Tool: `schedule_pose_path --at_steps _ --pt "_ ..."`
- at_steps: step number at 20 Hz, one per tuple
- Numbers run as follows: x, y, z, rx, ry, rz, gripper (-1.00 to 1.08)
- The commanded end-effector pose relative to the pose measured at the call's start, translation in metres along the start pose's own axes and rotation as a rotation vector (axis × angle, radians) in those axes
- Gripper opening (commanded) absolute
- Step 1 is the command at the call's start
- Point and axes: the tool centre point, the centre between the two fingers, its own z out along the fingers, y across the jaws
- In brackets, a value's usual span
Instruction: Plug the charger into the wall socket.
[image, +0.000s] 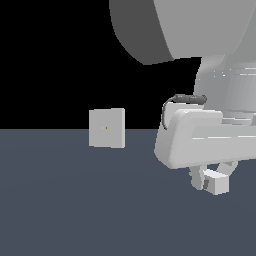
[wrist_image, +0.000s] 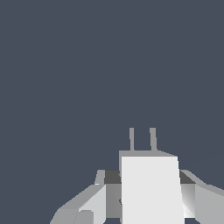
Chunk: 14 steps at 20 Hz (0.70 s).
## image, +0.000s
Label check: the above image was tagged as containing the pale grey cube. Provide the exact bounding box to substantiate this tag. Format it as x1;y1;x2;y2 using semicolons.
88;107;127;150

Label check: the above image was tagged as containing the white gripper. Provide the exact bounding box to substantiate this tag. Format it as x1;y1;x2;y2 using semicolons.
153;108;256;191

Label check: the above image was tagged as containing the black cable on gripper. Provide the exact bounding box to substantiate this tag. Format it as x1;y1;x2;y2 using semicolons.
161;93;208;131

